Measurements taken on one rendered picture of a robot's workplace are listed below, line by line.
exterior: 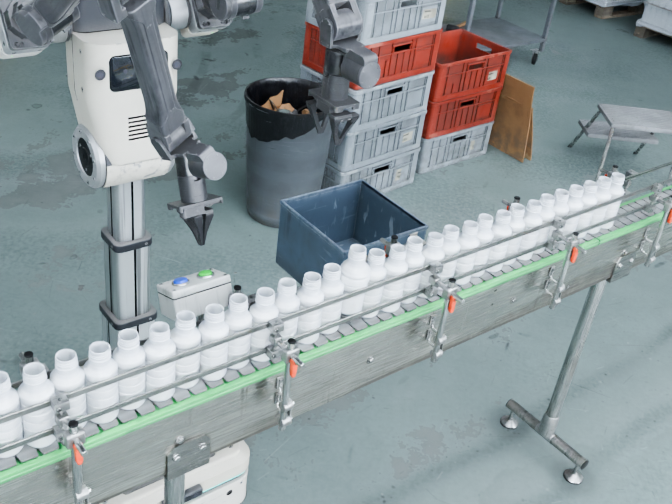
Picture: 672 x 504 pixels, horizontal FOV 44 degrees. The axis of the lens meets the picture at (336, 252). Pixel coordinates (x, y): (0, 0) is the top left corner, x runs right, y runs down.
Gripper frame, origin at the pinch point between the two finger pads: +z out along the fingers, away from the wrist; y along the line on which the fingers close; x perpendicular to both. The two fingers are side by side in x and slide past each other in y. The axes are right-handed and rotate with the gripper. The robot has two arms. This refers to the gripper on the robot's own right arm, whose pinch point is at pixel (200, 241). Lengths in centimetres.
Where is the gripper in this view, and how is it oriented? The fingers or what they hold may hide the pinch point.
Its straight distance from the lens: 179.9
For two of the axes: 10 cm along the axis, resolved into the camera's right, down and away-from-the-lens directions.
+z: 1.0, 9.5, 2.9
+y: 7.9, -2.5, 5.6
